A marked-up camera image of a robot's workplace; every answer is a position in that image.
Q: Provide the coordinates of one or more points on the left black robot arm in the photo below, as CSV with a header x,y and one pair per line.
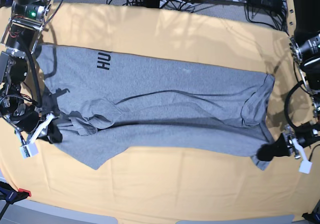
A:
x,y
305,48

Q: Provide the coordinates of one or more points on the black clamp right corner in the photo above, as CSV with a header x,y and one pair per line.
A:
x,y
313,218

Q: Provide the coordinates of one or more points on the yellow table cloth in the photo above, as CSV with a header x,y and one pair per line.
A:
x,y
150,185

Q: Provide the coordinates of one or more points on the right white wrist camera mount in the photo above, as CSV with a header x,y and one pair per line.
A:
x,y
28,146

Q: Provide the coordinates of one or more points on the black power adapter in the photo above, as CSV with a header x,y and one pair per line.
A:
x,y
272,5

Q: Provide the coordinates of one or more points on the grey t-shirt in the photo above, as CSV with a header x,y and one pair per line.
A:
x,y
109,102

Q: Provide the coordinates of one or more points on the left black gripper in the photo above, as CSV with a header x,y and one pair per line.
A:
x,y
279,148

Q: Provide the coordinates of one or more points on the blue red table clamp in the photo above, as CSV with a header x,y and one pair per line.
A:
x,y
10,195

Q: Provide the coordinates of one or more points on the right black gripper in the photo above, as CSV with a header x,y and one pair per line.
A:
x,y
30,122

